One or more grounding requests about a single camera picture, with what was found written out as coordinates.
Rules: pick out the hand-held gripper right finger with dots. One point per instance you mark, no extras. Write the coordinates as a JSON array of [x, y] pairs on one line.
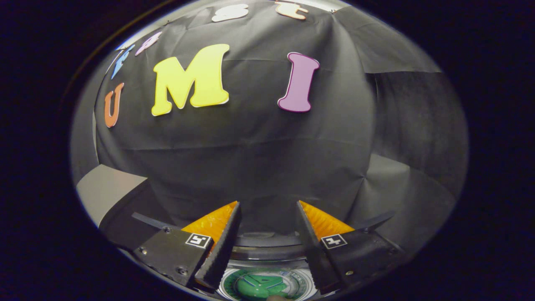
[[313, 251]]

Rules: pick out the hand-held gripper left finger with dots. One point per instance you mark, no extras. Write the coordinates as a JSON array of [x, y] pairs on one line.
[[221, 255]]

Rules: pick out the dark grey washing machine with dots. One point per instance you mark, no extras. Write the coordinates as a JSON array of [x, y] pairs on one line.
[[303, 282]]

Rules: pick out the dark washing machine lid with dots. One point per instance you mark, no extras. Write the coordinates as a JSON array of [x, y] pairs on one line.
[[267, 242]]

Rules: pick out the green polo shirt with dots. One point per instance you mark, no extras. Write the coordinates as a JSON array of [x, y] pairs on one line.
[[259, 286]]

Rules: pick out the grey cabinet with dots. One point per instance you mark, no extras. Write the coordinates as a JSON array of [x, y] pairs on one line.
[[104, 188]]

